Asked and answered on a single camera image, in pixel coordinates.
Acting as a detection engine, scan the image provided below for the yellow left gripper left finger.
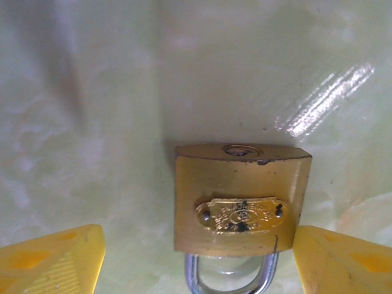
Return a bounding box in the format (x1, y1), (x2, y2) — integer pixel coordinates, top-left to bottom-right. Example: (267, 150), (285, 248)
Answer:
(0, 224), (107, 294)

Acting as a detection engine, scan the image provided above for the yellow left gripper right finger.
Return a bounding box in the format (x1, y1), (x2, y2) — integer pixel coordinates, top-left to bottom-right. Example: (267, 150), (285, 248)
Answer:
(292, 225), (392, 294)

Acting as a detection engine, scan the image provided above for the brass padlock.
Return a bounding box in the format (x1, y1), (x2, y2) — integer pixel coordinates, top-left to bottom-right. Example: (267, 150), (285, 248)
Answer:
(173, 143), (314, 294)

